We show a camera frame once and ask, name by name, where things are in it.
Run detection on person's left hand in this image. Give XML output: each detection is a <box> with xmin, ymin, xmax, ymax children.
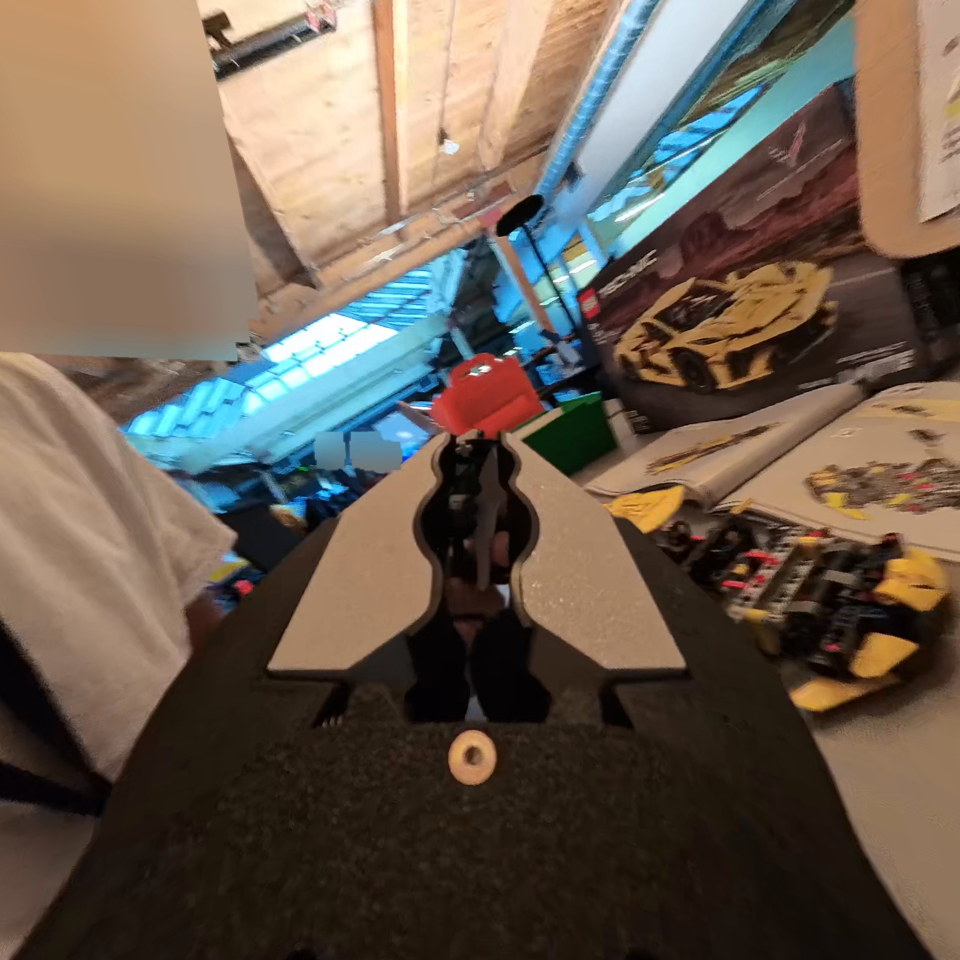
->
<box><xmin>448</xmin><ymin>531</ymin><xmax>513</xmax><ymax>627</ymax></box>

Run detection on person's left forearm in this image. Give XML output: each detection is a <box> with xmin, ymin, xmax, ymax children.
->
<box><xmin>186</xmin><ymin>592</ymin><xmax>226</xmax><ymax>655</ymax></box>

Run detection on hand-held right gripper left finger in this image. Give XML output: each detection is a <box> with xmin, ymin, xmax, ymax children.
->
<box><xmin>267</xmin><ymin>432</ymin><xmax>450</xmax><ymax>680</ymax></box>

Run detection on black lanyard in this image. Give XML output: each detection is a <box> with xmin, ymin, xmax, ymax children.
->
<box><xmin>0</xmin><ymin>622</ymin><xmax>112</xmax><ymax>819</ymax></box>

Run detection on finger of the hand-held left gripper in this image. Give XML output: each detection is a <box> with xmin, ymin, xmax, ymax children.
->
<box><xmin>476</xmin><ymin>448</ymin><xmax>502</xmax><ymax>590</ymax></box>

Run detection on green storage bin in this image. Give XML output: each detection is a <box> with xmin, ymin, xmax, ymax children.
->
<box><xmin>521</xmin><ymin>393</ymin><xmax>620</xmax><ymax>477</ymax></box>

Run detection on open instruction booklet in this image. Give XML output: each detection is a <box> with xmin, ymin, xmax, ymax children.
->
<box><xmin>585</xmin><ymin>382</ymin><xmax>960</xmax><ymax>545</ymax></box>

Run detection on orange felt bag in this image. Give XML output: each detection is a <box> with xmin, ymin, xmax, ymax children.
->
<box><xmin>431</xmin><ymin>352</ymin><xmax>545</xmax><ymax>440</ymax></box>

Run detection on yellow toy brick car model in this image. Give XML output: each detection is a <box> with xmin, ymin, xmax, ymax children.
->
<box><xmin>607</xmin><ymin>483</ymin><xmax>950</xmax><ymax>714</ymax></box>

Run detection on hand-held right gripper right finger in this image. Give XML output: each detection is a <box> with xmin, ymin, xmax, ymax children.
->
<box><xmin>500</xmin><ymin>431</ymin><xmax>689</xmax><ymax>704</ymax></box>

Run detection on black disc-topped pole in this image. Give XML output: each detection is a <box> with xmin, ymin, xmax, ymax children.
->
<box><xmin>495</xmin><ymin>193</ymin><xmax>588</xmax><ymax>335</ymax></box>

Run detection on printed instruction sheet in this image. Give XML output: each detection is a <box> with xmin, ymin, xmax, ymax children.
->
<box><xmin>918</xmin><ymin>0</ymin><xmax>960</xmax><ymax>224</ymax></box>

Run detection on toy car set box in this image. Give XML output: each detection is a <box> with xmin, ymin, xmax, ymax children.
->
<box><xmin>577</xmin><ymin>82</ymin><xmax>960</xmax><ymax>436</ymax></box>

